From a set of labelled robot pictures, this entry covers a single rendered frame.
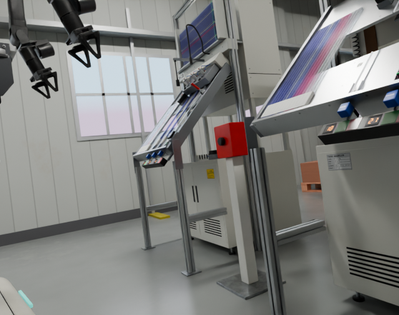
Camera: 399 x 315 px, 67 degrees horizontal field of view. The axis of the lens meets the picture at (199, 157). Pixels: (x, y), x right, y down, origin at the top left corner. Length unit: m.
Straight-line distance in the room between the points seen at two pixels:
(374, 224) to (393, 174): 0.19
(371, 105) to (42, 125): 3.54
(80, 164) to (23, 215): 0.82
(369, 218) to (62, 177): 3.30
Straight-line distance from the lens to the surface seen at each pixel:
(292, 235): 1.23
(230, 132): 1.41
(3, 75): 1.09
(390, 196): 1.17
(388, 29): 1.55
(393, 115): 0.74
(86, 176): 3.90
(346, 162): 1.23
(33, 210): 3.88
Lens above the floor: 0.62
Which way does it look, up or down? 1 degrees up
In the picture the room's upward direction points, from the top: 7 degrees counter-clockwise
